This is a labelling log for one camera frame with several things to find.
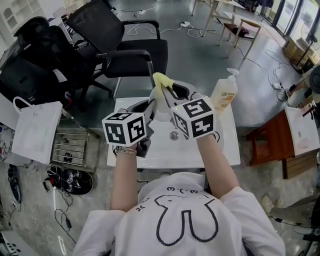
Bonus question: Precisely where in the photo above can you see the white ceramic sink basin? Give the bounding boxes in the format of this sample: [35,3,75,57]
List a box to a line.
[106,96,241,169]

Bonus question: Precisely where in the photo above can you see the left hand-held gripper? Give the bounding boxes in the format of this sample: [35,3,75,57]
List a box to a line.
[101,98,155,158]

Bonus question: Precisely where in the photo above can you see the pump soap bottle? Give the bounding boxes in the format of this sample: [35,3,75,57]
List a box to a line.
[211,67,241,113]

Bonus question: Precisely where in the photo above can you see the dark clothes iron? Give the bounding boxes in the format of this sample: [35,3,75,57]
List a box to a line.
[8,166,22,203]

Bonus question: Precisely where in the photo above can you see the black round tray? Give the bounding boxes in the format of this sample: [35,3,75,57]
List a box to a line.
[62,167,94,195]

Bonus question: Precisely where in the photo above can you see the wooden chair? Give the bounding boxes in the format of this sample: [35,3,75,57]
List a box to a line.
[219,17,262,60]

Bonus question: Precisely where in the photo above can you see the cardboard box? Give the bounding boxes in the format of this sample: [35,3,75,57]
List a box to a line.
[282,37,313,63]

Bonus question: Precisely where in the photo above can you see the white basin on cabinet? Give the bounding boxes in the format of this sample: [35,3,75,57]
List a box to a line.
[284,106,320,157]

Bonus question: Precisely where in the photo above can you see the brown wooden cabinet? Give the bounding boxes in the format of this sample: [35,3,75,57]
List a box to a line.
[246,109,296,180]

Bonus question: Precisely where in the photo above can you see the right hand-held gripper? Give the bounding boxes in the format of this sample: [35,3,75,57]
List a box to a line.
[161,80,216,140]

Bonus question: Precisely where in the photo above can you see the black high-back office chair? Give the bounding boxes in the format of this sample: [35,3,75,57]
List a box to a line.
[0,16,113,111]

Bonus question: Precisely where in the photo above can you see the person's right forearm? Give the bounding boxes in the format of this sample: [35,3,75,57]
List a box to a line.
[196,136,240,201]

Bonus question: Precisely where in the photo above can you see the black mesh chrome-leg chair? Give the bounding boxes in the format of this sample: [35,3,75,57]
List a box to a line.
[66,0,169,98]

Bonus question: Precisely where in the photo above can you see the metal rack stand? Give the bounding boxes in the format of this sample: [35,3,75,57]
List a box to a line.
[51,109,100,173]

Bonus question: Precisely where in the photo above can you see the yellow cleaning cloth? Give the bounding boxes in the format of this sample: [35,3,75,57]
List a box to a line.
[151,72,175,91]

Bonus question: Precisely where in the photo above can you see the person's white rabbit-print shirt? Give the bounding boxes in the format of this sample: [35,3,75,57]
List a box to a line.
[72,172,287,256]

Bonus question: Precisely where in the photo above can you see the white plate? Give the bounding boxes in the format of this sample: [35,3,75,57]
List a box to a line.
[149,86,174,123]

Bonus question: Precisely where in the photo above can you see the white box with black dots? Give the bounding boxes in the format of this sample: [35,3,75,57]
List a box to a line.
[0,231,38,256]

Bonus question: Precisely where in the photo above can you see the beaded wrist bracelet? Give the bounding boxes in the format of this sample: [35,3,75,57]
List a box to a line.
[113,145,138,156]

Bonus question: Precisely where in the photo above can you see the person's left forearm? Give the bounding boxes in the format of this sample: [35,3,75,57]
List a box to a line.
[109,147,139,213]

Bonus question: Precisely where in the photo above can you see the white wooden table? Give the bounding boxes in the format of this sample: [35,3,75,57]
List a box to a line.
[191,0,246,37]

